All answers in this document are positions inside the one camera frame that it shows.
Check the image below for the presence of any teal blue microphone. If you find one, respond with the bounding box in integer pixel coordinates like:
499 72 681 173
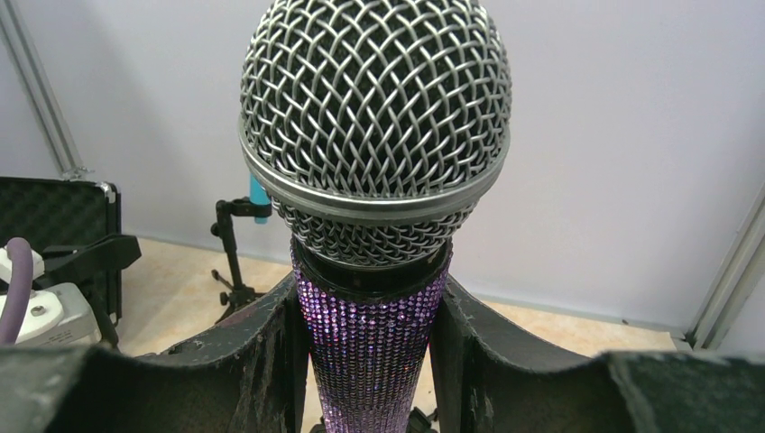
249 175 272 225

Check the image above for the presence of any black shock-mount tripod stand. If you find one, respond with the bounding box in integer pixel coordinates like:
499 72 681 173
309 407 438 433

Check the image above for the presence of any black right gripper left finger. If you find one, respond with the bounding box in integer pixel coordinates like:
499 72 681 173
1 276 308 432

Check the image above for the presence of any purple glitter microphone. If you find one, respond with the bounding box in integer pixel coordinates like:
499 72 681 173
238 1 512 432

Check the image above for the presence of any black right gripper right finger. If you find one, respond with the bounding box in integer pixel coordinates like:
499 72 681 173
429 277 764 432

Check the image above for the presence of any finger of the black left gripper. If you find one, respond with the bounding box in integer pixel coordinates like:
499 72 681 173
41 234 142 281

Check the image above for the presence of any black poker chip case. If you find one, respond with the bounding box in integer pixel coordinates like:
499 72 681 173
1 177 124 324

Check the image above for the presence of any black tripod microphone stand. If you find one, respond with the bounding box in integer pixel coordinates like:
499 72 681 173
210 198 272 324

